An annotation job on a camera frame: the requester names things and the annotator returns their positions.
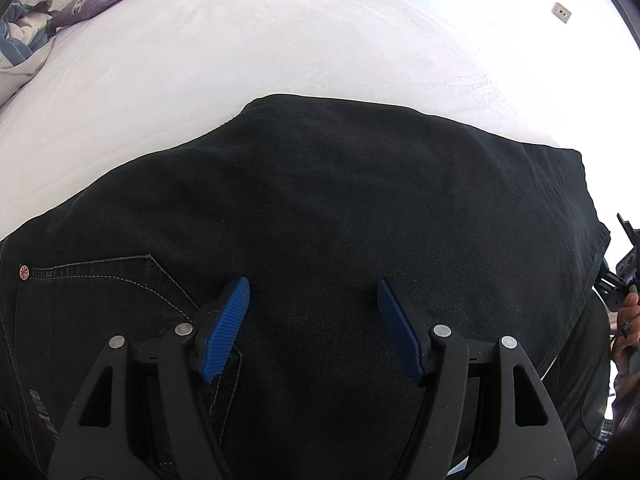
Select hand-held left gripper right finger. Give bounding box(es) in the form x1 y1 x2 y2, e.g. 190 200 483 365
376 279 579 480

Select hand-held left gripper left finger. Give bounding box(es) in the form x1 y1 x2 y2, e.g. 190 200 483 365
46 276 251 480

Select black denim pants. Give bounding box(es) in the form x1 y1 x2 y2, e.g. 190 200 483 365
0 94 613 480

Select person's right hand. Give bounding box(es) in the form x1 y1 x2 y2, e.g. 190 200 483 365
613 291 640 387

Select bed with white sheet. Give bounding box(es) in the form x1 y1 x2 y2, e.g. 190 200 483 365
0 0 568 242

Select rolled white duvet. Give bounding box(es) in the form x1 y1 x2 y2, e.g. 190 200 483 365
0 0 67 107

